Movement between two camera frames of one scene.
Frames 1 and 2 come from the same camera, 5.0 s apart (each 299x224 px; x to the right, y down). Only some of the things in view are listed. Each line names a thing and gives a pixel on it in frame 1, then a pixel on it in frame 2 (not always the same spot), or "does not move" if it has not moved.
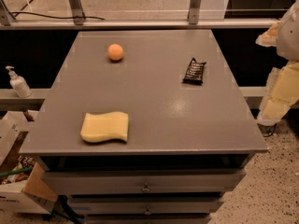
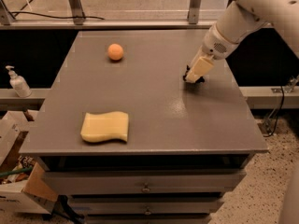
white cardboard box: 22,189 does not move
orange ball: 115,51 does not move
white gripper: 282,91 to 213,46
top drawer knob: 146,189 does not move
